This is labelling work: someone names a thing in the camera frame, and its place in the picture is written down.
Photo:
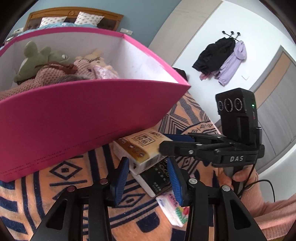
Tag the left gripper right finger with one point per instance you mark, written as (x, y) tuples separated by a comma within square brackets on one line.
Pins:
[(232, 220)]

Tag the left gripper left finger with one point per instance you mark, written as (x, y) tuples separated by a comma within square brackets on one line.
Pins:
[(64, 220)]

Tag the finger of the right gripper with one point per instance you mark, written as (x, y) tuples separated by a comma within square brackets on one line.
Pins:
[(185, 149), (189, 137)]

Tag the brown tissue pack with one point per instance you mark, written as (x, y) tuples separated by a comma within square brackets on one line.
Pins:
[(142, 149)]

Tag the pink floral tissue pack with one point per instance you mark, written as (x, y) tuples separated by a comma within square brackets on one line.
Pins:
[(176, 215)]

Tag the pink crochet teddy bear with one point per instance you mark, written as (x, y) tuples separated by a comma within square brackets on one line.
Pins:
[(49, 73)]

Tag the pink brocade pouch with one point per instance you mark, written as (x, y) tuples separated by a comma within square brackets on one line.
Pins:
[(106, 72)]

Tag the pink sweater right forearm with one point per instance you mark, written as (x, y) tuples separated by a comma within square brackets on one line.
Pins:
[(274, 218)]

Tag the person's right hand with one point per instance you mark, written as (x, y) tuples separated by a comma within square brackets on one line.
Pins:
[(246, 175)]

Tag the black face tissue pack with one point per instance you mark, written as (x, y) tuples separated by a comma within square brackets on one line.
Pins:
[(154, 180)]

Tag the orange navy patterned blanket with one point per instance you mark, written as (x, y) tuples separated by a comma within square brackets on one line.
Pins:
[(25, 202)]

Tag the dark clothes on bed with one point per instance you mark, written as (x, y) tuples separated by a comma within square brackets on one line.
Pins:
[(182, 73)]

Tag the lilac hoodie on hook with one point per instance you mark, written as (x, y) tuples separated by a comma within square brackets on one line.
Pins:
[(225, 73)]

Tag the grey sliding door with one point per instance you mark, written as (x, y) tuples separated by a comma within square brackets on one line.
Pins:
[(275, 98)]

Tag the black jacket on hook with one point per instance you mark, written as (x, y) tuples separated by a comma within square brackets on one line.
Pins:
[(213, 57)]

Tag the pink storage box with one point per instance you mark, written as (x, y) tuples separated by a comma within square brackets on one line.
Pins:
[(51, 124)]

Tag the beige plush bear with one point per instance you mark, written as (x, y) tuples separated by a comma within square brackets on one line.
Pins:
[(95, 58)]

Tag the grey fluffy plush toy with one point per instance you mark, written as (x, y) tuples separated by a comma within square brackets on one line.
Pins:
[(69, 78)]

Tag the wooden headboard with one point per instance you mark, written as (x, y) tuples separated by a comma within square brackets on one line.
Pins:
[(110, 21)]

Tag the right patterned pillow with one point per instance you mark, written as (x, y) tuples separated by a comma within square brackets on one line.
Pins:
[(88, 19)]

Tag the patterned pillow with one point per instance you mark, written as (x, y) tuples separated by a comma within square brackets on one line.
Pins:
[(88, 19), (52, 20)]

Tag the green frog plush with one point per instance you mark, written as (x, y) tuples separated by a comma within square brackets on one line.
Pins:
[(35, 59)]

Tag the blue floral duvet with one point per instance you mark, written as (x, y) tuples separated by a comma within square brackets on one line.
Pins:
[(60, 25)]

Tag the left patterned pillow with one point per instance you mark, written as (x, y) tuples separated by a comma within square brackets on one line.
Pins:
[(52, 20)]

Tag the black right camera box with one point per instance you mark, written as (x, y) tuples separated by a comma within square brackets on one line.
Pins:
[(238, 113)]

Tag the black wall coat hooks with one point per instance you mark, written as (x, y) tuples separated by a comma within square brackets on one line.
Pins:
[(231, 35)]

